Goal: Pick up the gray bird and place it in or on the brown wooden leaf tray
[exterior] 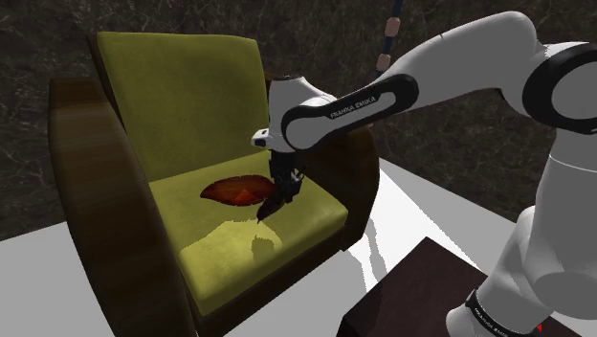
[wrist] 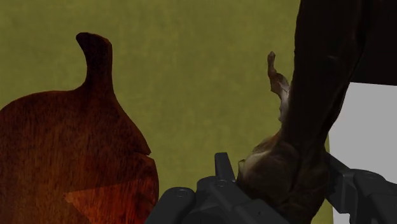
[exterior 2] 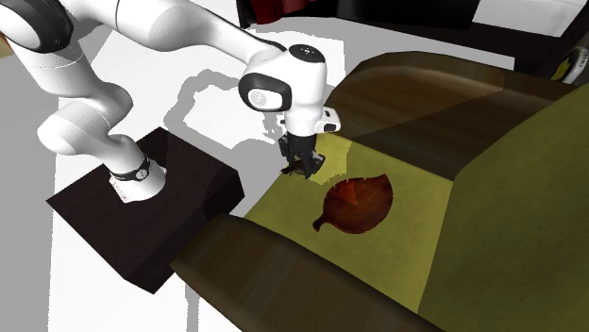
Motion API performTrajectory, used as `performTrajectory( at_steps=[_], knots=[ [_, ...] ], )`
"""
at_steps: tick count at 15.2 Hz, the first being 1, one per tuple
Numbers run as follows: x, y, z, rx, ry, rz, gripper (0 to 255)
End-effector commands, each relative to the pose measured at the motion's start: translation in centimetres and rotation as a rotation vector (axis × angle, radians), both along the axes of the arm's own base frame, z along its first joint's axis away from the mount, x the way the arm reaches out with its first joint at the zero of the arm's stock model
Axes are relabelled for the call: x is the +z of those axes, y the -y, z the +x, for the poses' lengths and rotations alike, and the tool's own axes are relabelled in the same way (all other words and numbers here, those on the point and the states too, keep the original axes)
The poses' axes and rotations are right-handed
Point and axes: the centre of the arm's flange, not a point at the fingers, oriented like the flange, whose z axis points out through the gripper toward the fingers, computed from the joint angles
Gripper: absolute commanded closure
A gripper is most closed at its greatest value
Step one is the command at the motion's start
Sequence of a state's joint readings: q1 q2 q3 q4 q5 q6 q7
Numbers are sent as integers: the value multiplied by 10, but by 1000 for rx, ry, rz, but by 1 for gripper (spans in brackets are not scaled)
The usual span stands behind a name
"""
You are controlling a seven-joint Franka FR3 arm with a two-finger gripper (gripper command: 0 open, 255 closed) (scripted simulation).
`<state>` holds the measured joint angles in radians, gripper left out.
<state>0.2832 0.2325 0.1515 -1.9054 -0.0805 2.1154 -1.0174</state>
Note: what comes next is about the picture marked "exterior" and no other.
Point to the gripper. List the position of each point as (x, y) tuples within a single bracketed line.
[(282, 168)]

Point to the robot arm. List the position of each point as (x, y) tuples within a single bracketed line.
[(466, 60)]

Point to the red-brown flat oval object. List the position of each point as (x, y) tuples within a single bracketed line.
[(233, 189)]

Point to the olive green wooden armchair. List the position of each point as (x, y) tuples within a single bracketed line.
[(186, 93)]

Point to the dark pole with pink beads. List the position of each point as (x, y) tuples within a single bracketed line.
[(393, 27)]

